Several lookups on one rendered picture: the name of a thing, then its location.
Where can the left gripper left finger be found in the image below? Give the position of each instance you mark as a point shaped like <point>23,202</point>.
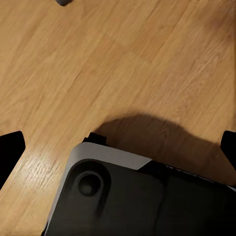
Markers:
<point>12,146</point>

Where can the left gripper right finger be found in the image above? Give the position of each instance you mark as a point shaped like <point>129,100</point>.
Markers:
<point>228,146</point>

